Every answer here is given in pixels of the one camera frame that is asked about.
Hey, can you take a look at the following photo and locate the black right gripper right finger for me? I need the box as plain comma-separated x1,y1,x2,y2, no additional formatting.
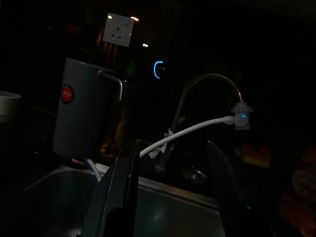
206,140,276,237

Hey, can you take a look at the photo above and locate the white wall socket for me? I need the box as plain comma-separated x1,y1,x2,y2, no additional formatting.
102,12,135,48

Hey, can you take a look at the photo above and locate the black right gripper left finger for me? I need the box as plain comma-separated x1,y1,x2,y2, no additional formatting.
80,139,142,237

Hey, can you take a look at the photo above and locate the chrome gooseneck faucet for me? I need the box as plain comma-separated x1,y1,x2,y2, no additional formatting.
155,73,244,174

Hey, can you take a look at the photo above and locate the stainless steel sink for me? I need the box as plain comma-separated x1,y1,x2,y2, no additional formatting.
0,161,224,237

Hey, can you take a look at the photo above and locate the white faucet diverter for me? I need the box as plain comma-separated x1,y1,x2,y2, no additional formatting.
231,102,253,131

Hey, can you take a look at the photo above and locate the orange dish soap pump bottle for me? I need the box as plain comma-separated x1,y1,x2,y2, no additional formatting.
278,145,316,237

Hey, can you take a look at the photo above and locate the chrome countertop ring fitting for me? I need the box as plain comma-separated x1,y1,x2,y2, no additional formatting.
181,165,210,185

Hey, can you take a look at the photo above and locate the grey water filter canister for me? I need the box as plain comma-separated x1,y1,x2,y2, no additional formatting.
52,57,124,165

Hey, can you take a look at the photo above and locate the white printed mug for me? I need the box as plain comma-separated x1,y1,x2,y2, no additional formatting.
0,90,23,123

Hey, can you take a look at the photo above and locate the white filter hose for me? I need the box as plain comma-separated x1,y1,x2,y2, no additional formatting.
84,116,234,184

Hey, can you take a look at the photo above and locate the yellow and pink sponge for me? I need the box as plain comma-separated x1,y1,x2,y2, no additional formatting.
234,142,273,169

